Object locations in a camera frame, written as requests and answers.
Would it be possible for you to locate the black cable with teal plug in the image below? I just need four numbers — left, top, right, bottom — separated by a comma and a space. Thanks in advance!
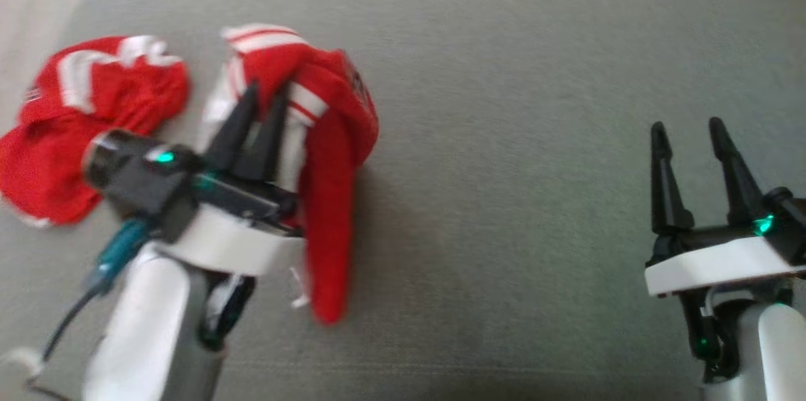
0, 217, 153, 401

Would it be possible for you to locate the grey fabric ottoman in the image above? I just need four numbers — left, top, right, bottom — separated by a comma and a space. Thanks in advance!
0, 0, 806, 401

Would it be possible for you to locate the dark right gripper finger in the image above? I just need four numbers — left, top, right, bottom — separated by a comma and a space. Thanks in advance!
710, 118, 766, 229
651, 123, 694, 237

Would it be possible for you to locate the red jersey with white trim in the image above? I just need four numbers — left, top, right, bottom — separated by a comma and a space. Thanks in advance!
0, 35, 191, 229
198, 23, 380, 326

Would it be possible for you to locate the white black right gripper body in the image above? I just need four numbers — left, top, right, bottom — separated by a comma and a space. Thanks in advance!
644, 225, 806, 298

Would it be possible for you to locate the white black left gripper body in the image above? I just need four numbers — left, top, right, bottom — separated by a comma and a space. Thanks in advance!
157, 168, 308, 278

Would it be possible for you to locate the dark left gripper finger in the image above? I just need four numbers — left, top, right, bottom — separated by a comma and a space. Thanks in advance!
207, 82, 259, 177
249, 91, 290, 185

